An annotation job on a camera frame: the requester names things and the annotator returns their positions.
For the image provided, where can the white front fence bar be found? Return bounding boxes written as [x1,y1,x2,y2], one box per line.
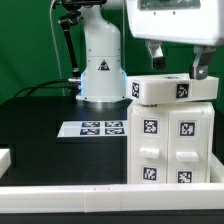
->
[0,183,224,213]

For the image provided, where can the white cabinet body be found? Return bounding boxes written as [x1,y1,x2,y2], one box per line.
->
[127,102,214,184]

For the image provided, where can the white right fence bar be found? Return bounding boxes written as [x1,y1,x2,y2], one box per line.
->
[210,155,224,183]

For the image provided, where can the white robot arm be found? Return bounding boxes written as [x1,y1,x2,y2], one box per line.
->
[79,0,224,104]

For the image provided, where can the white cabinet top block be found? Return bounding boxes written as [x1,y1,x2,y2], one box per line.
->
[126,73,219,105]

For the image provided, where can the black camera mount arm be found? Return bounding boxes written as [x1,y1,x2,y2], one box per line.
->
[53,0,107,96]

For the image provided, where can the black cables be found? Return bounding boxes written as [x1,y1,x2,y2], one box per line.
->
[13,78,78,98]

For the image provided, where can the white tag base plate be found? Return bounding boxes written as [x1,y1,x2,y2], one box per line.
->
[58,120,128,138]

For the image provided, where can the white left fence block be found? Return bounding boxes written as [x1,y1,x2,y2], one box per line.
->
[0,149,11,178]

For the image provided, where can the white door panel with knob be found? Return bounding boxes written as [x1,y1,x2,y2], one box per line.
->
[167,109,214,184]

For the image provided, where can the grey cable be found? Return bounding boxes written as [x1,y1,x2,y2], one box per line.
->
[49,0,66,97]

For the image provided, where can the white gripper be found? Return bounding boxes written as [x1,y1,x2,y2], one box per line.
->
[126,0,224,80]

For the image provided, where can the white fence bar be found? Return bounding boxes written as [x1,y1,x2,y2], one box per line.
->
[210,155,224,183]
[0,183,224,213]

